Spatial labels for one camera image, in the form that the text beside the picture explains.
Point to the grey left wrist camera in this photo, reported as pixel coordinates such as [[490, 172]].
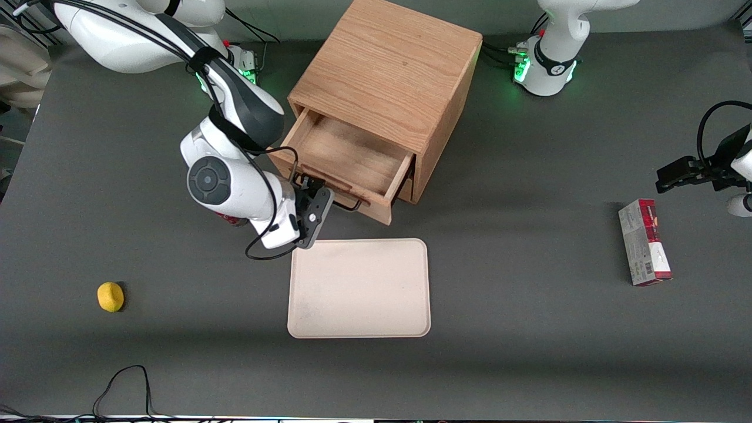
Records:
[[739, 205]]

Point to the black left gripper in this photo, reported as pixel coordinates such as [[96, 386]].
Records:
[[724, 163]]

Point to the wooden drawer, kept shut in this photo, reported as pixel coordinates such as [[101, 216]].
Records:
[[406, 189]]

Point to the wooden drawer cabinet body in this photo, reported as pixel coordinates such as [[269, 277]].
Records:
[[388, 64]]

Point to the red cola bottle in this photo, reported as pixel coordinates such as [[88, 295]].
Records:
[[232, 220]]

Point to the beige background object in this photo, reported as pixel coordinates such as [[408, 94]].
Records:
[[23, 64]]

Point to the yellow lemon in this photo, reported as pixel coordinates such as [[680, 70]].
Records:
[[110, 296]]

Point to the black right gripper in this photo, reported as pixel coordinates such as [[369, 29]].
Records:
[[305, 194]]

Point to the beige rectangular tray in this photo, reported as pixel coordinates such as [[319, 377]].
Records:
[[358, 288]]

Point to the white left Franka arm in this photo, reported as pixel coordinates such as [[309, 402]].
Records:
[[555, 59]]

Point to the grey and red carton box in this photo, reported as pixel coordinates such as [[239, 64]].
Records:
[[643, 244]]

